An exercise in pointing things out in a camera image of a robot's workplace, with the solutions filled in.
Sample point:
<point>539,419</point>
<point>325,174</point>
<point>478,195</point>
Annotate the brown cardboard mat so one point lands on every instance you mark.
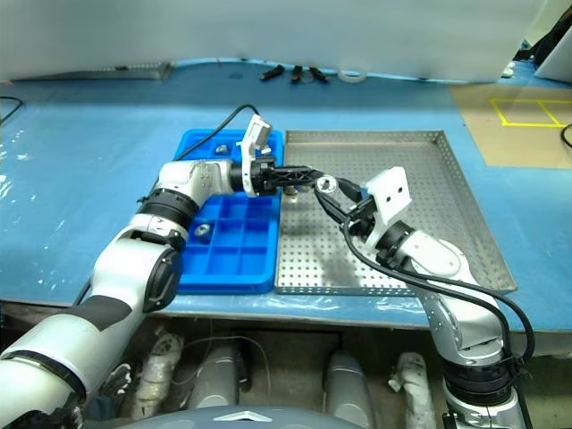
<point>514,143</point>

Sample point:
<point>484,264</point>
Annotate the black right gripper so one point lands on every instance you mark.
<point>364,219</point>

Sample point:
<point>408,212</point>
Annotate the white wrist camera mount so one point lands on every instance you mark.
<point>389,192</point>
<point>249,147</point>

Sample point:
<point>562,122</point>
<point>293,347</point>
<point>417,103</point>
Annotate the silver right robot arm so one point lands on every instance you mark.
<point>447,259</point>

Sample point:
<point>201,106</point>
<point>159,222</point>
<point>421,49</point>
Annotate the white leaning board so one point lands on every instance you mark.
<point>558,62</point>

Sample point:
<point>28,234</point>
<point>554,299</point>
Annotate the black clip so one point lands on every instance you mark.
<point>296,74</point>
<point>271,73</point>
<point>318,75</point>

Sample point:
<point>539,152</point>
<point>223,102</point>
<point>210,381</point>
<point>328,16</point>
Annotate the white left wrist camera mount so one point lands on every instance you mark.
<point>249,147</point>

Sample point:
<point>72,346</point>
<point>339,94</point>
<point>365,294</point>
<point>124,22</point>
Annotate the grey robot torso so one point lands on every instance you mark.
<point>250,418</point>

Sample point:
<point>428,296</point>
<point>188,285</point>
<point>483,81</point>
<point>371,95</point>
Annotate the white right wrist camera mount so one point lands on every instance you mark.
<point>389,192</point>

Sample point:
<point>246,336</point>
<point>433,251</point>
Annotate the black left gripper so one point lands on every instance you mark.
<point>263,181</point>

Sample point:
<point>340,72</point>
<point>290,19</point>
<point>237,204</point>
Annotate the blue plastic compartment tray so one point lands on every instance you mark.
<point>232,263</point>

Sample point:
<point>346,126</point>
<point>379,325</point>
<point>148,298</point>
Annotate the metal roller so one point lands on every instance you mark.
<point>327,183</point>
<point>291,193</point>
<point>222,148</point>
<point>201,231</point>

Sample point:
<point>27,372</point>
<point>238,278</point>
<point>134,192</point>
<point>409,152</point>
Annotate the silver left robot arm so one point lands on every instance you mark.
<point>134,250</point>

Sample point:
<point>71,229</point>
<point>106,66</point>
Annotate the perforated steel tray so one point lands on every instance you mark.
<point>424,152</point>

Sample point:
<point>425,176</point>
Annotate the white wrapped bar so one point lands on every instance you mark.
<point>411,380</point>
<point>156,362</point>

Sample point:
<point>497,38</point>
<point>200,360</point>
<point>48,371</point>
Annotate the white tape roll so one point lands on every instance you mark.
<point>353,77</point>

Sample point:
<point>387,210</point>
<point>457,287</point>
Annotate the grey rounded robot leg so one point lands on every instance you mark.
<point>219,375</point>
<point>346,380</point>

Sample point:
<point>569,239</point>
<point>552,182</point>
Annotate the large white panel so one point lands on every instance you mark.
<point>268,27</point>

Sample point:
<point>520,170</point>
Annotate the small white object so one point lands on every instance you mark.
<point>507,69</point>

